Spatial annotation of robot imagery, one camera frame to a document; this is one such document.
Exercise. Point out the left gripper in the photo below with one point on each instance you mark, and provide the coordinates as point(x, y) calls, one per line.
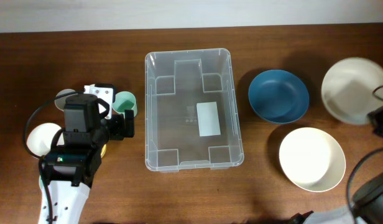
point(119, 131)

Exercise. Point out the mint green cup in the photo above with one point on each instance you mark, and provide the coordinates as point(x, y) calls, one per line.
point(125, 100)

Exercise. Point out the yellow small bowl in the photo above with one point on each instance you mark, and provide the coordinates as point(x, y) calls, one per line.
point(103, 151)

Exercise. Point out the beige large bowl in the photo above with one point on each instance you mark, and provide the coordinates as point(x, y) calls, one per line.
point(347, 87)

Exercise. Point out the cream large bowl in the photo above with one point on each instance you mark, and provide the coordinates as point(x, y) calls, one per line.
point(312, 159)

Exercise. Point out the white small bowl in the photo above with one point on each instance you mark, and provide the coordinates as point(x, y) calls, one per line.
point(40, 138)

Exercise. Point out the blue bowl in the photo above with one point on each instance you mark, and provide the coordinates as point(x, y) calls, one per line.
point(278, 96)

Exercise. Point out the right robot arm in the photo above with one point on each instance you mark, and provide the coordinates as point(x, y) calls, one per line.
point(365, 206)

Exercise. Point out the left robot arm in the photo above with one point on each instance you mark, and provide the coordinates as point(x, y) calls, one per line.
point(68, 169)

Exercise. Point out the clear plastic storage container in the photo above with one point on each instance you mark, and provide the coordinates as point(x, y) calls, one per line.
point(175, 81)

